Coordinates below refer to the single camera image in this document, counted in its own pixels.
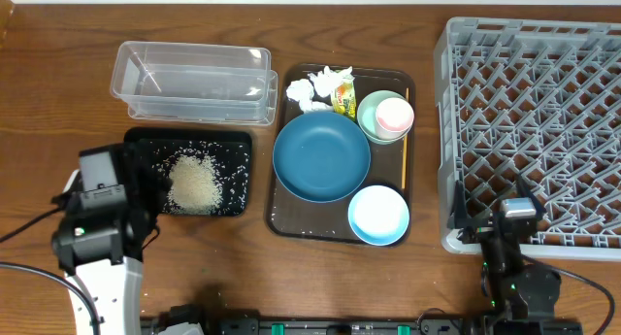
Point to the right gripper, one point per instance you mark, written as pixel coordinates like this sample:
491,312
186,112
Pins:
459,217

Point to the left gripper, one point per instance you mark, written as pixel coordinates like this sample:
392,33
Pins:
147,178

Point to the pile of rice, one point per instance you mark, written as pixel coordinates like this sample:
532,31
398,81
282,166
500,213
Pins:
209,178

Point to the white light-blue small bowl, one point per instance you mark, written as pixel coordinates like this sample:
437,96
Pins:
378,215

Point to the pink cup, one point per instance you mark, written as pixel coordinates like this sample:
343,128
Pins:
393,117

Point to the dark blue plate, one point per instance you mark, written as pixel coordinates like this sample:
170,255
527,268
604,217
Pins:
321,157

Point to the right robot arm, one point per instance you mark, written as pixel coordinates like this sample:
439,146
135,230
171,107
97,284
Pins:
522,295

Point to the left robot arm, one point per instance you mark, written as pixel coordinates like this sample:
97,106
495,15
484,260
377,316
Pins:
101,255

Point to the black waste tray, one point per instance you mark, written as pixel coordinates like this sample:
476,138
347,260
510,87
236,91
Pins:
142,135

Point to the grey dishwasher rack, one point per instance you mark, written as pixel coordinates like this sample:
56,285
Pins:
540,99

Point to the wooden chopstick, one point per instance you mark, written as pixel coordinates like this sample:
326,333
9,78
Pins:
405,154

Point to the clear plastic bin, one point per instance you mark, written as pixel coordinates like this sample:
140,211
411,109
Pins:
196,83

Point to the green bowl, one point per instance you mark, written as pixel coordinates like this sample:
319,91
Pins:
366,116

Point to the yellow green snack wrapper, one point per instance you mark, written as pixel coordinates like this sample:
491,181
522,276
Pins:
344,101

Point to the crumpled white tissue top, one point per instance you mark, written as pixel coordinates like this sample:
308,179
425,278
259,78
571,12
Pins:
328,80

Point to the crumpled white tissue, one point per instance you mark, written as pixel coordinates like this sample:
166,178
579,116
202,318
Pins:
302,92
328,80

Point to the crumpled white tissue left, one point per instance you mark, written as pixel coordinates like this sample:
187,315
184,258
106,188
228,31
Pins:
302,92

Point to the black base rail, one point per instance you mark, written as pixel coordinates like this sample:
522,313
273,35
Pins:
192,319

